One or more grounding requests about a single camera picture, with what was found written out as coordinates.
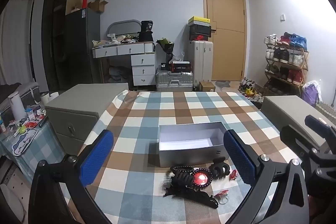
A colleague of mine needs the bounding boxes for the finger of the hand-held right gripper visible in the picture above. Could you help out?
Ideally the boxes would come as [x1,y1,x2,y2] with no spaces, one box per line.
[279,124,322,160]
[304,115,336,147]

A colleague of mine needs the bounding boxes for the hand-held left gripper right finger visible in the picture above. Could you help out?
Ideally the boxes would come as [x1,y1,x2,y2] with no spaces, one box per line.
[223,130,311,224]

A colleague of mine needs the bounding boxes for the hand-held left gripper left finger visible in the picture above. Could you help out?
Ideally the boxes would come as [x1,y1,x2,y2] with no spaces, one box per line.
[29,130,114,224]

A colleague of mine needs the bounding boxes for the small black hair claw clip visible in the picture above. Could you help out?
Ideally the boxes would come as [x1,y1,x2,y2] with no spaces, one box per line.
[209,157,230,180]

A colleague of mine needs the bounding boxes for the dark beaded bracelet red pendant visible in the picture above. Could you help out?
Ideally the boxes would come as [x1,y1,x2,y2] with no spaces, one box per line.
[193,168,213,187]

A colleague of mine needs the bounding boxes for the silver grey box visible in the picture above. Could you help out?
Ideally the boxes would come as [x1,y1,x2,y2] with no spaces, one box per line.
[157,121,229,168]

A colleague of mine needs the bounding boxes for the long black hair clip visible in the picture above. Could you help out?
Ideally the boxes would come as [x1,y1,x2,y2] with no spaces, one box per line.
[163,184,219,209]

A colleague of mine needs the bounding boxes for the black beaded bracelet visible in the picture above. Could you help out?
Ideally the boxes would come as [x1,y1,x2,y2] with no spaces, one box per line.
[170,165,195,173]

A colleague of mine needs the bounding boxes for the blue checked table cover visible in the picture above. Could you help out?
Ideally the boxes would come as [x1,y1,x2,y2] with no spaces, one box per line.
[0,118,61,180]

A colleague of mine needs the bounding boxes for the wooden shoe rack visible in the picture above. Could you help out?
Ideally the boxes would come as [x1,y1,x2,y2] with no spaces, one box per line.
[264,42,310,96]

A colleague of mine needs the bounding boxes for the cloud shaped white pad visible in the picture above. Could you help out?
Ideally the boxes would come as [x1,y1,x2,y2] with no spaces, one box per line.
[12,128,39,156]

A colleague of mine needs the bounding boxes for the white paper cups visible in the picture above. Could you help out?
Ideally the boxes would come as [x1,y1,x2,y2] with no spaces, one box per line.
[40,91,60,105]

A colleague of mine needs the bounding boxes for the assorted small bottles and packets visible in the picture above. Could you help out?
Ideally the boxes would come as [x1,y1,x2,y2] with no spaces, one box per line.
[0,105,47,136]

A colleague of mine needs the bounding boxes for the small brown cardboard box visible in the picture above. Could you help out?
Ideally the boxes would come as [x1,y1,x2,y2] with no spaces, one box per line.
[199,81,216,92]

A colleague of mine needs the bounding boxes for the grey clothes bundle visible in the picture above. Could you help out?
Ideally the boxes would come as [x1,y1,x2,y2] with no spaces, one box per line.
[108,65,132,83]

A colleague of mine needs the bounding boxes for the white perforated board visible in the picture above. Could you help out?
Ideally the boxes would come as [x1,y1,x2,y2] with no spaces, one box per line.
[0,156,32,224]

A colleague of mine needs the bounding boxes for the white thermos bottle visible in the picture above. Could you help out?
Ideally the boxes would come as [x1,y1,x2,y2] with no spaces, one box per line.
[8,91,27,120]

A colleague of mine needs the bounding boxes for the dark grey bag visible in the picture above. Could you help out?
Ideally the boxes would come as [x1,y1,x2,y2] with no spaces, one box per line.
[0,82,40,122]

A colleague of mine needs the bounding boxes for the silver ribbed suitcase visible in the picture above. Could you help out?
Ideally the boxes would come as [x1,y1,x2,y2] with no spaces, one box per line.
[155,70,194,92]

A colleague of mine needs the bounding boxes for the white upright suitcase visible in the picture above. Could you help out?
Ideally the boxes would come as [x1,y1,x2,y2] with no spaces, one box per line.
[190,40,213,90]

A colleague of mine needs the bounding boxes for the white vanity desk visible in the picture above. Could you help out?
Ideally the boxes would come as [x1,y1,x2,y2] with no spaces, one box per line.
[92,41,157,87]

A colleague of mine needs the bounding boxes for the red black flat box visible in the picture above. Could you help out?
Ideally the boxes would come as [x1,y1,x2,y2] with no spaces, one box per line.
[169,60,192,72]

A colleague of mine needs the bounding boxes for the dark grey fridge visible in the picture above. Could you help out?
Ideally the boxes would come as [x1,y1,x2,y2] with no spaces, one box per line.
[65,7,102,89]

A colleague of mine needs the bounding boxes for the pile of desk clutter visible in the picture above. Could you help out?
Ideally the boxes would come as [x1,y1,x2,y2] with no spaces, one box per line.
[92,33,140,46]

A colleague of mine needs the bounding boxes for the wooden door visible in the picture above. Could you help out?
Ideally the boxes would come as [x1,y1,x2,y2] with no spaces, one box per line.
[201,0,247,82]

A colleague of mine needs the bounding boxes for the dark wardrobe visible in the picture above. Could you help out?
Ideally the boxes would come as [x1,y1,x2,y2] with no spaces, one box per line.
[41,0,85,92]

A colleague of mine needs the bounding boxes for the red and black shoe box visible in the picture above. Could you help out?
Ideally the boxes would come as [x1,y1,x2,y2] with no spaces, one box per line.
[189,32,211,41]

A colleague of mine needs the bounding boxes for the black wrapped bouquet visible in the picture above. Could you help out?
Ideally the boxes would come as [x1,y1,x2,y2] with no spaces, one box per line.
[156,37,175,65]

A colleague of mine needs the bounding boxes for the arched vanity mirror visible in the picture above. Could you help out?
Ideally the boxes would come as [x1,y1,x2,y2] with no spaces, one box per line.
[106,20,142,42]

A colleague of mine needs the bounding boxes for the black paper bag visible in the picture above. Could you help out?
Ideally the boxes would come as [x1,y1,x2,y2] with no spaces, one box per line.
[138,20,154,42]

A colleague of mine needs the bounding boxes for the white curtain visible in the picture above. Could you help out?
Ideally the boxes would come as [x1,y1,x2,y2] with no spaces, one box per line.
[0,0,35,86]

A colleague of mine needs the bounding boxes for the open cardboard box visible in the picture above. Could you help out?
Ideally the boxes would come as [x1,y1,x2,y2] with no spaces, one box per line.
[88,0,109,13]

